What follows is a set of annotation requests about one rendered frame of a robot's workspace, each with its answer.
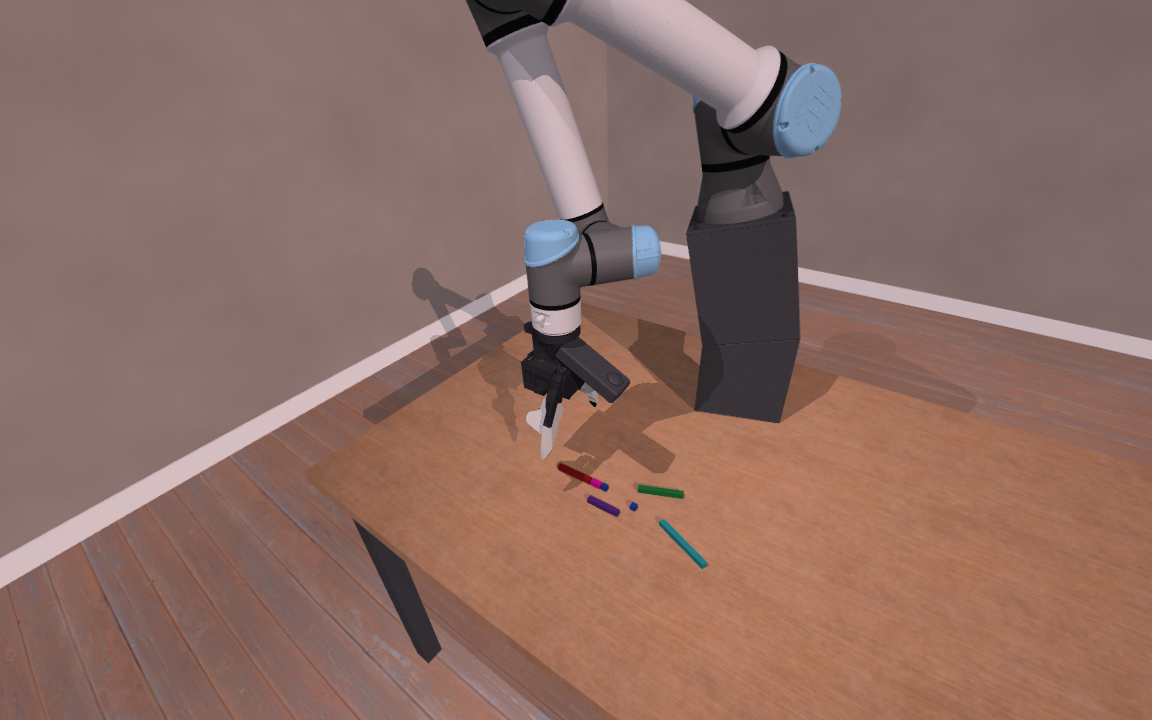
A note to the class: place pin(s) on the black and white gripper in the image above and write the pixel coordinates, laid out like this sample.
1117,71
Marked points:
545,374

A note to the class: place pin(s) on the turquoise rod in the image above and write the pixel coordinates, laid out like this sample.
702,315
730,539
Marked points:
693,554

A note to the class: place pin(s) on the green rod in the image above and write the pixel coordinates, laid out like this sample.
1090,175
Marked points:
660,491

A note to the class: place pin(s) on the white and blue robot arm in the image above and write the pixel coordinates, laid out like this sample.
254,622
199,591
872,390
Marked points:
799,110

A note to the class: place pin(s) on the purple rod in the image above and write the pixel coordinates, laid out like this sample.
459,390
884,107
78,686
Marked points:
603,506

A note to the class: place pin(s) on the red rod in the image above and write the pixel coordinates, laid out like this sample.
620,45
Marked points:
574,473

